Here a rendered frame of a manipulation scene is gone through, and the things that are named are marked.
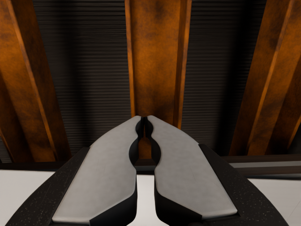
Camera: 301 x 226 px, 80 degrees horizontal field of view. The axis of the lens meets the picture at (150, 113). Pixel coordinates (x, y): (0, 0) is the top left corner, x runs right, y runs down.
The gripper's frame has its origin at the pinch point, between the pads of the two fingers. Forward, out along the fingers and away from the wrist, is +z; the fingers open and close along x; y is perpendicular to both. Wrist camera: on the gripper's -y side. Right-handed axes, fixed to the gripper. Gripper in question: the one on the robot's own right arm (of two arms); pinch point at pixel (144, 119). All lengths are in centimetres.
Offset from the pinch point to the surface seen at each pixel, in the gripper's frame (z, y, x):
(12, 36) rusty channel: 17.9, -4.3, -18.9
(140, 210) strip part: 1.0, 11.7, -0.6
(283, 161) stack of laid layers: 3.4, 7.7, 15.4
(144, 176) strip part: 1.0, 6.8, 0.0
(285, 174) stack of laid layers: 2.2, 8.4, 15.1
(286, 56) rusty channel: 17.9, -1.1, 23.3
